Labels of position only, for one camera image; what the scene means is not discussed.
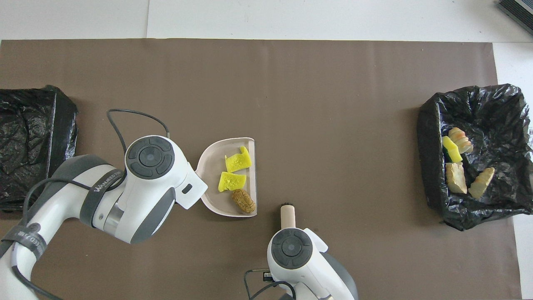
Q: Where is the brown oval bread roll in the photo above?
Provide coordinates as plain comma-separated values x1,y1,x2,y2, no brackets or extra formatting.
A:
231,189,256,214

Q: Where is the beige plastic dustpan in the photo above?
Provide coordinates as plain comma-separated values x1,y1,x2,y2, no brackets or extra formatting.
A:
195,137,258,218

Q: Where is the yellow and green sponge piece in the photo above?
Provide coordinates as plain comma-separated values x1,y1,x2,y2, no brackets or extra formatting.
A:
441,135,463,164

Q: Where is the pale beige bread chunk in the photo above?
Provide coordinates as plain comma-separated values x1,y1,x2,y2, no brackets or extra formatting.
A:
445,162,468,195

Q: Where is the curled orange striped bread piece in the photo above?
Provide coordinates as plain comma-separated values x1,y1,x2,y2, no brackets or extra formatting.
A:
448,127,474,155

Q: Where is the long orange striped bread piece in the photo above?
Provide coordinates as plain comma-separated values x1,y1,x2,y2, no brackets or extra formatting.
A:
468,167,496,199

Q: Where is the black bag-lined bin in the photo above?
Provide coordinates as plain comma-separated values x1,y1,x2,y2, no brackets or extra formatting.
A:
0,85,79,209
417,83,533,232

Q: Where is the brown paper table mat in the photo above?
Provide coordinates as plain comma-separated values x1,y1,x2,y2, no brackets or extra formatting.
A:
0,39,523,300

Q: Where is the dark ribbed device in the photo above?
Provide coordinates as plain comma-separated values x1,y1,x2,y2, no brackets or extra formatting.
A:
498,0,533,36

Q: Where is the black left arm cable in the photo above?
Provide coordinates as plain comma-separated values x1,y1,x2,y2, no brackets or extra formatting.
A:
107,108,170,155

